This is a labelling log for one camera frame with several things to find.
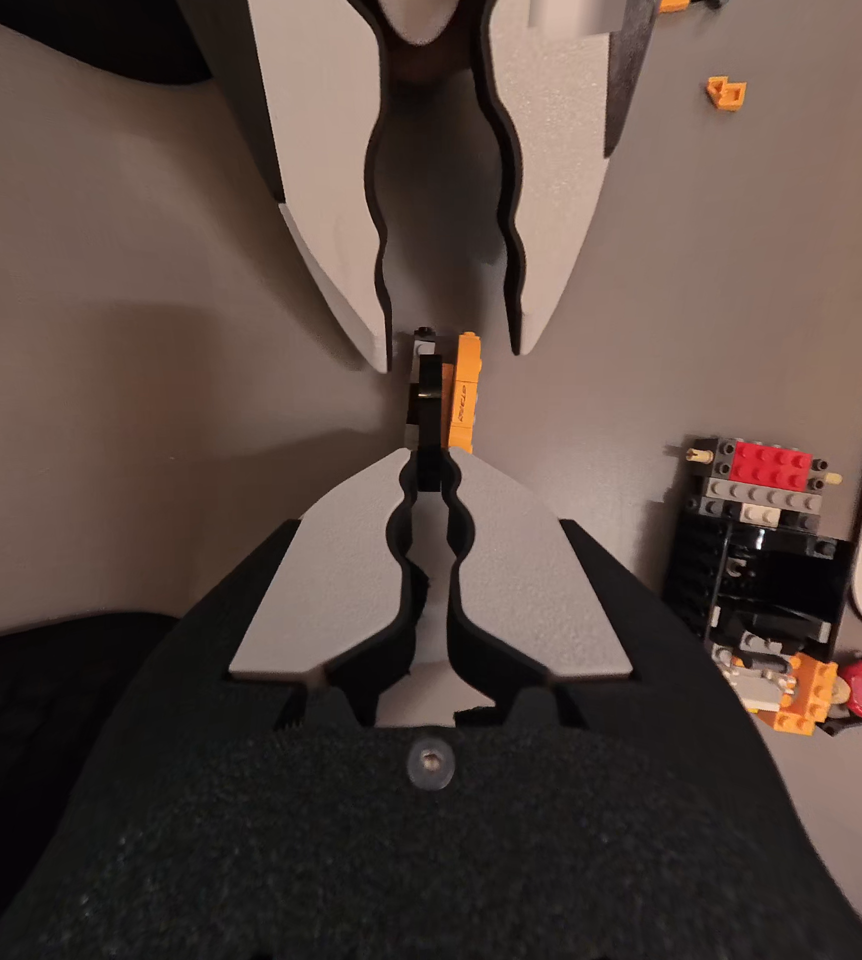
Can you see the orange and black brick assembly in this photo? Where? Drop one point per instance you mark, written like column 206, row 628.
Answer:
column 465, row 390

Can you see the grey desk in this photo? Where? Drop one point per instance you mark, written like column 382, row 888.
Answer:
column 138, row 375

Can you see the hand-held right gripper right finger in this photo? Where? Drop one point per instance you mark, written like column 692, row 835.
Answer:
column 536, row 570

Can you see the small orange bracket brick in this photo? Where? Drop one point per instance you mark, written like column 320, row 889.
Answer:
column 723, row 94

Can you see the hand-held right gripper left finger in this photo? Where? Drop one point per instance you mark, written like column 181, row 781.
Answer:
column 326, row 570

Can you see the black brick car chassis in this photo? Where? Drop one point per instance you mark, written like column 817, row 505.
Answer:
column 761, row 570

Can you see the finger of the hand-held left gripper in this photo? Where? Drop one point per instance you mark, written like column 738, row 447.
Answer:
column 558, row 150
column 318, row 150

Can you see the person's left forearm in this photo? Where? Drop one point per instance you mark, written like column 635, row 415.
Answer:
column 63, row 30

